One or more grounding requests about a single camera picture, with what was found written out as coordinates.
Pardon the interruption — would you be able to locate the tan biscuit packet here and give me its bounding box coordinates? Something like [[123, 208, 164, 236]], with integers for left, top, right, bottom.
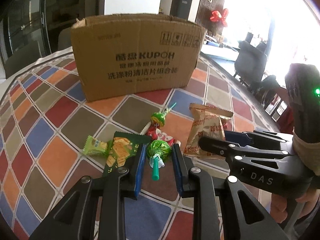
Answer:
[[204, 108, 233, 132], [183, 103, 225, 159]]

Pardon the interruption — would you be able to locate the green lollipop behind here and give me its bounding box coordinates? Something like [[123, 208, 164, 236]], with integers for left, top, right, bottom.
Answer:
[[150, 102, 176, 127]]

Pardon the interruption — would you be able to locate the dark chair right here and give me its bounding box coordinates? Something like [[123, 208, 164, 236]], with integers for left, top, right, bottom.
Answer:
[[234, 41, 267, 86]]

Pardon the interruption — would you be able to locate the person's right hand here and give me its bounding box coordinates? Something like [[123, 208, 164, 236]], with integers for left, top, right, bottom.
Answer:
[[285, 63, 319, 176]]

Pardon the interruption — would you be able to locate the red white candy packet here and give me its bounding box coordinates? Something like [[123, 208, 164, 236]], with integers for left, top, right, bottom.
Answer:
[[139, 122, 181, 146]]

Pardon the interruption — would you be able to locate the dark green cracker packet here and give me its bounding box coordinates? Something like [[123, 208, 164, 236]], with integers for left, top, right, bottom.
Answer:
[[102, 132, 151, 177]]

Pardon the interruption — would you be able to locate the dark glass cabinet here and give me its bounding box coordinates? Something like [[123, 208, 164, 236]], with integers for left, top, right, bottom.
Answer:
[[1, 0, 105, 61]]

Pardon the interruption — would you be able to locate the green lollipop teal stick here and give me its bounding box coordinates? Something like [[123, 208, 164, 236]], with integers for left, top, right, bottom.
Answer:
[[146, 140, 171, 181]]

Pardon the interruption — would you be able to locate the colourful checkered tablecloth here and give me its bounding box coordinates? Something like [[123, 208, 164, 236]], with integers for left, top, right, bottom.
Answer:
[[1, 49, 277, 239]]

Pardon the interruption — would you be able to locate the red bow decoration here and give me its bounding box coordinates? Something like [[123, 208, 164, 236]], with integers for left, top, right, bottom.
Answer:
[[210, 8, 229, 27]]

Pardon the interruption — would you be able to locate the brown cardboard box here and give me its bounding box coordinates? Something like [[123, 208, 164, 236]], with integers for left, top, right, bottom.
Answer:
[[71, 14, 207, 102]]

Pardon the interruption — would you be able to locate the small light green packet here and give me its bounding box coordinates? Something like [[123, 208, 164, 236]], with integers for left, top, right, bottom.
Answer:
[[82, 135, 112, 155]]

